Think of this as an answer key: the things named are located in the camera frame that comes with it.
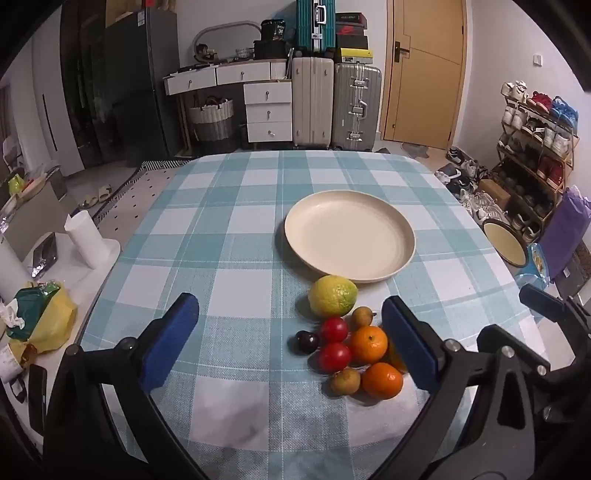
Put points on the black tub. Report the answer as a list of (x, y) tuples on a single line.
[(273, 30)]

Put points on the metal shoe rack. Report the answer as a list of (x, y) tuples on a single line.
[(570, 152)]

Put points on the cream round plate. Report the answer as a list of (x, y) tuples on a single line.
[(349, 235)]

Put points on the small brown longan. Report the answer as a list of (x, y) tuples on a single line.
[(362, 318), (345, 381)]

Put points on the rows of assorted shoes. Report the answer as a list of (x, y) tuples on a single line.
[(540, 134)]

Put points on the stack of shoe boxes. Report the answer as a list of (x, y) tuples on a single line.
[(353, 39)]

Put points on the teal checked tablecloth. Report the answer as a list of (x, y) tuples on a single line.
[(231, 258)]

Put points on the teal suitcase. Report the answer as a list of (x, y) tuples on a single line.
[(314, 25)]

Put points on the pair of beige slippers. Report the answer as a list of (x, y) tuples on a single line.
[(97, 196)]

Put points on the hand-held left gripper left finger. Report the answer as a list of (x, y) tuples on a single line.
[(170, 339)]

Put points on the dark glass cabinet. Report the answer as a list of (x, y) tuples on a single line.
[(85, 92)]

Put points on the oval mirror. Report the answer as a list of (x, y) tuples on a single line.
[(226, 39)]

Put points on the yellow-green guava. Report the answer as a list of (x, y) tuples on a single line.
[(333, 295)]

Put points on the black refrigerator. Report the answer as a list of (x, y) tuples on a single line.
[(143, 83)]

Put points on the small cardboard box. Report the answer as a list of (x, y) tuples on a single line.
[(495, 193)]

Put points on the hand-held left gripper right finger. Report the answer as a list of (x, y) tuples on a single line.
[(408, 344)]

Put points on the yellow plastic bag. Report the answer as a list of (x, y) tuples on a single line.
[(55, 323)]

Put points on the woven laundry basket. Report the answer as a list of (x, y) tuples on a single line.
[(211, 121)]

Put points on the grey door mat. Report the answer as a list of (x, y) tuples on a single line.
[(416, 150)]

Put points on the metal tray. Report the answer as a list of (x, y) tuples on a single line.
[(44, 256)]

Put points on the black storage box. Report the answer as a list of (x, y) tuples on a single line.
[(272, 50)]

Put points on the blue snack packet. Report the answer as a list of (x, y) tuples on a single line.
[(535, 270)]

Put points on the white dresser with drawers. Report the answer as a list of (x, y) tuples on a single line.
[(268, 110)]

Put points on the beige suitcase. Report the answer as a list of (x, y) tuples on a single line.
[(312, 104)]

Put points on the white side table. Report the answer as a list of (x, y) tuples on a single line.
[(108, 251)]

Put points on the patterned rug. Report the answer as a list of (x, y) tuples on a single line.
[(138, 189)]

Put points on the red tomato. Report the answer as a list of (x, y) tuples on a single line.
[(334, 357), (334, 329)]

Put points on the green plastic bag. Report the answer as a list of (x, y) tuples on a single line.
[(16, 184)]

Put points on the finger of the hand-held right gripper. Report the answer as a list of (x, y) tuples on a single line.
[(542, 302)]

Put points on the orange tangerine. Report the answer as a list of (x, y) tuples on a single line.
[(382, 380), (368, 345)]

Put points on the pile of loose shoes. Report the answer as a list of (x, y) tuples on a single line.
[(461, 177)]

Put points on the green packet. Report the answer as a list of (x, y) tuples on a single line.
[(32, 304)]

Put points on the purple bag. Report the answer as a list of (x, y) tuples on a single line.
[(565, 230)]

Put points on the dark purple plum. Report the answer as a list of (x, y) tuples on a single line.
[(307, 342)]

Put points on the white paper towel roll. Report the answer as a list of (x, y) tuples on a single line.
[(85, 240), (11, 272)]

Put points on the silver suitcase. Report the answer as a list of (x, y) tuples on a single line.
[(358, 108)]

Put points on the large cardboard box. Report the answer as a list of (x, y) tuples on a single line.
[(37, 217)]

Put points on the wooden door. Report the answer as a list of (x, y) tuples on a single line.
[(427, 74)]

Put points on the black phone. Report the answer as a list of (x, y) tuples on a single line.
[(38, 397)]

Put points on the round beige brown-rimmed container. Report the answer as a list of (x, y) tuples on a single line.
[(505, 242)]

